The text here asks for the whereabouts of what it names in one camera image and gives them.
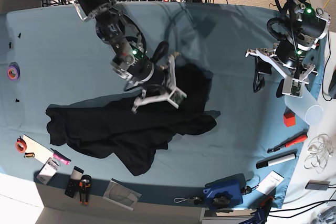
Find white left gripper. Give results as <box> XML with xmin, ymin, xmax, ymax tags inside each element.
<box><xmin>245</xmin><ymin>47</ymin><xmax>318</xmax><ymax>98</ymax></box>

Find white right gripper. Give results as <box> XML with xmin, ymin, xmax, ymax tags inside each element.
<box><xmin>132</xmin><ymin>51</ymin><xmax>187</xmax><ymax>113</ymax></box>

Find black t-shirt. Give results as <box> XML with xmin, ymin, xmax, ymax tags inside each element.
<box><xmin>46</xmin><ymin>63</ymin><xmax>216</xmax><ymax>176</ymax></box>

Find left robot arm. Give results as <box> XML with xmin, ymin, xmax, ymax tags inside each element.
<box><xmin>246</xmin><ymin>0</ymin><xmax>331</xmax><ymax>98</ymax></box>

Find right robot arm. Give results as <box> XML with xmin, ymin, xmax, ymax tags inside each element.
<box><xmin>70</xmin><ymin>0</ymin><xmax>187</xmax><ymax>112</ymax></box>

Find red cube block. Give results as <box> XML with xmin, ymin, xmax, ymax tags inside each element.
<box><xmin>283</xmin><ymin>112</ymin><xmax>296</xmax><ymax>127</ymax></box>

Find translucent plastic cup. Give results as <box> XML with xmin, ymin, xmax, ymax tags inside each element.
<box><xmin>285</xmin><ymin>88</ymin><xmax>323</xmax><ymax>126</ymax></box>

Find black and white marker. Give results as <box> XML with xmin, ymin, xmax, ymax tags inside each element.
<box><xmin>256</xmin><ymin>153</ymin><xmax>296</xmax><ymax>169</ymax></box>

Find silver carabiner keyring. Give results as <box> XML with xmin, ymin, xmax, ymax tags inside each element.
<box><xmin>174</xmin><ymin>197</ymin><xmax>203</xmax><ymax>206</ymax></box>

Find clear cd sleeve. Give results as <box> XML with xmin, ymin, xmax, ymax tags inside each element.
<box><xmin>102</xmin><ymin>179</ymin><xmax>142</xmax><ymax>211</ymax></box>

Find blue case with knob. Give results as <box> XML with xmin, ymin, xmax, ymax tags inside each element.
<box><xmin>203</xmin><ymin>179</ymin><xmax>243</xmax><ymax>210</ymax></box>

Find white booklet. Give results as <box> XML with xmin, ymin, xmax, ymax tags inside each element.
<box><xmin>257</xmin><ymin>171</ymin><xmax>284</xmax><ymax>195</ymax></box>

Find orange black pliers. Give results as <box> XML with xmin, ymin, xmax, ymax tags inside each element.
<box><xmin>79</xmin><ymin>175</ymin><xmax>91</xmax><ymax>206</ymax></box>

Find pink packaged item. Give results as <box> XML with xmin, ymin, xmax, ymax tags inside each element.
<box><xmin>51</xmin><ymin>148</ymin><xmax>71</xmax><ymax>166</ymax></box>

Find grey phone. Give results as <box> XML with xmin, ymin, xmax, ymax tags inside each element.
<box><xmin>305</xmin><ymin>181</ymin><xmax>329</xmax><ymax>191</ymax></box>

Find white paper sheet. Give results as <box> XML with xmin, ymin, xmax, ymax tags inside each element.
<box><xmin>22</xmin><ymin>135</ymin><xmax>54</xmax><ymax>164</ymax></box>

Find battery blister pack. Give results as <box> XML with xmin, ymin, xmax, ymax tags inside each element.
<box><xmin>36</xmin><ymin>158</ymin><xmax>60</xmax><ymax>185</ymax></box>

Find gold battery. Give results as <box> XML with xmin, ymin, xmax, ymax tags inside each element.
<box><xmin>24</xmin><ymin>152</ymin><xmax>35</xmax><ymax>158</ymax></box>

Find orange tape roll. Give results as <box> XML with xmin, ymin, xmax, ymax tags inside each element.
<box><xmin>15</xmin><ymin>137</ymin><xmax>27</xmax><ymax>153</ymax></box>

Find purple tape roll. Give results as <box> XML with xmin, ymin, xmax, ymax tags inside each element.
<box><xmin>7</xmin><ymin>62</ymin><xmax>20</xmax><ymax>81</ymax></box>

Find red handled screwdriver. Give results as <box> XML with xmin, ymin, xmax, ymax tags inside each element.
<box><xmin>267</xmin><ymin>133</ymin><xmax>308</xmax><ymax>153</ymax></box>

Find coiled white cable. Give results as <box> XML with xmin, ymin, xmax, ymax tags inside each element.
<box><xmin>303</xmin><ymin>133</ymin><xmax>334</xmax><ymax>174</ymax></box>

